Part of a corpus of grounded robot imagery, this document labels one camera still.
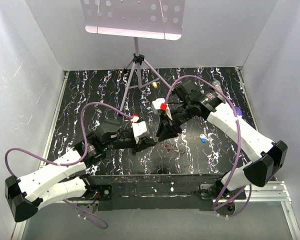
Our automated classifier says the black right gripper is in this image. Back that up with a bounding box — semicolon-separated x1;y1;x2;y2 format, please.
155;102;194;143

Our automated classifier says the blue key tag with key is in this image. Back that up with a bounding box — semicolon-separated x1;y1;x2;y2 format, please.
199;134;207;143

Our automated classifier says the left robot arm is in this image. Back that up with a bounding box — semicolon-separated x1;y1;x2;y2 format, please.
5;118;157;223

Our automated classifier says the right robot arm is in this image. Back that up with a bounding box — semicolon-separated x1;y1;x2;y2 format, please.
151;80;288;199

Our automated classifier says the yellow key tag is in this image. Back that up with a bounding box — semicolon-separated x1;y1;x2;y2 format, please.
151;82;158;89

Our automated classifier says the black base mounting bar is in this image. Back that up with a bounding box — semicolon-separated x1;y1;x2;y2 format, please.
72;172;241;212

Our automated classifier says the sprinkles filled tube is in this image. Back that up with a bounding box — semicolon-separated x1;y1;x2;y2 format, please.
211;80;223;92

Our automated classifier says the purple plastic tool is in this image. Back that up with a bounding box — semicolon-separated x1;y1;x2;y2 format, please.
235;107;243;118

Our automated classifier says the lilac music stand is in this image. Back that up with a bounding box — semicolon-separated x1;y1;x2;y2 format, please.
80;0;186;110

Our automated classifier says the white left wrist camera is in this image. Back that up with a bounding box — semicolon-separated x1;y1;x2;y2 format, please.
132;121;149;138

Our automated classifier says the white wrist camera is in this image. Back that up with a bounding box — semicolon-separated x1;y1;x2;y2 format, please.
132;121;149;138
151;98;173;120

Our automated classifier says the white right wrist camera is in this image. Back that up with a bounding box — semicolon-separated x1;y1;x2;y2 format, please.
151;98;173;120

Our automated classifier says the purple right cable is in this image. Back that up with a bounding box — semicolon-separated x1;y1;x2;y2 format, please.
164;74;253;217

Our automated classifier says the purple cable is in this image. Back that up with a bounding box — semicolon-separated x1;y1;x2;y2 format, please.
164;74;253;217
4;101;140;230

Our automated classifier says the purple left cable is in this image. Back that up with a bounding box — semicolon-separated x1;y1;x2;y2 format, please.
4;101;140;230

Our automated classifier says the aluminium frame rail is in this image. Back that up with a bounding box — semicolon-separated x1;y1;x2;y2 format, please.
11;71;69;240

